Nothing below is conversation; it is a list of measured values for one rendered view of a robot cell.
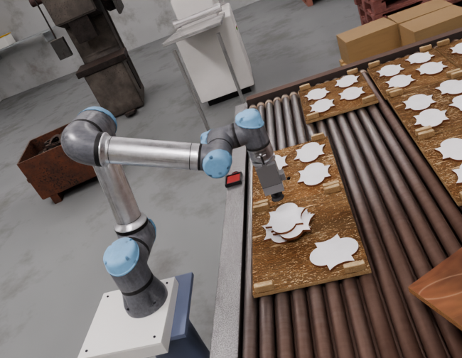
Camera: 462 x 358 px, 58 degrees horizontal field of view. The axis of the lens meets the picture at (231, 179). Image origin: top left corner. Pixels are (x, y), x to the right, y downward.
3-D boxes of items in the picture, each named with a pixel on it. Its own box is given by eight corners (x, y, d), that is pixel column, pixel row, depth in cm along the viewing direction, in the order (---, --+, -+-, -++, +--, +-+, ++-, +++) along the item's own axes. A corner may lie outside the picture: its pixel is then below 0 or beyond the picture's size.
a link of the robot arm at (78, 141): (43, 134, 107) (232, 149, 107) (60, 118, 117) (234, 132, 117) (50, 173, 113) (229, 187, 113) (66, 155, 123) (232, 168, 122)
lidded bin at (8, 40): (17, 41, 1068) (11, 31, 1055) (10, 45, 1035) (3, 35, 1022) (1, 47, 1077) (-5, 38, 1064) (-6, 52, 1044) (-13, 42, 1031)
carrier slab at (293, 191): (254, 214, 160) (252, 211, 159) (253, 160, 194) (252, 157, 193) (345, 190, 152) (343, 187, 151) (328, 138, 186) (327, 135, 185)
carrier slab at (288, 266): (254, 298, 125) (252, 295, 124) (253, 214, 160) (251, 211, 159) (372, 273, 117) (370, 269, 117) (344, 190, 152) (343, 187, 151)
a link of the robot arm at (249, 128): (232, 112, 125) (259, 103, 123) (244, 143, 131) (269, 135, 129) (231, 123, 118) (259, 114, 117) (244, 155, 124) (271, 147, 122)
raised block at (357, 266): (345, 274, 118) (343, 268, 117) (344, 270, 120) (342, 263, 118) (367, 270, 117) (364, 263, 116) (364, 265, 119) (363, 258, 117)
